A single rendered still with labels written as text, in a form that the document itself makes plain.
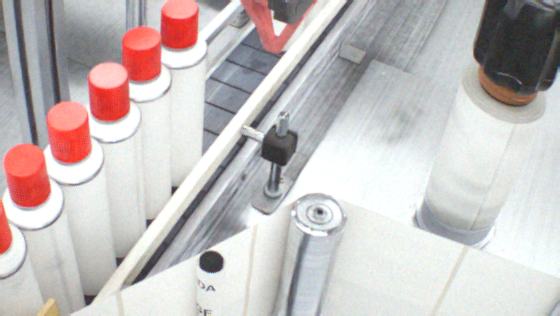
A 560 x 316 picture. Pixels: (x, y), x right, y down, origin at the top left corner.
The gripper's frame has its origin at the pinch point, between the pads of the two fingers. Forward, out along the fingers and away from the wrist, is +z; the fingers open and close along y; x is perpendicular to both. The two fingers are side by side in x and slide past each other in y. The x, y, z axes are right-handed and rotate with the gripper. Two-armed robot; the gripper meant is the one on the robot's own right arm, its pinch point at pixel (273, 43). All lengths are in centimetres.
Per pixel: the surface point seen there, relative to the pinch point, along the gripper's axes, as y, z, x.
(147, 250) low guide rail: -19.9, 10.3, 2.0
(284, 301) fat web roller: -22.7, 3.9, -11.9
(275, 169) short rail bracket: -2.1, 14.1, -2.6
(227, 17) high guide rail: 8.3, 5.6, 9.0
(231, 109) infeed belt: 3.2, 13.7, 5.2
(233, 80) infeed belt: 7.6, 13.8, 7.3
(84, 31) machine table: 11.9, 18.9, 32.9
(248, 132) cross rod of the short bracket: -1.8, 10.7, 0.9
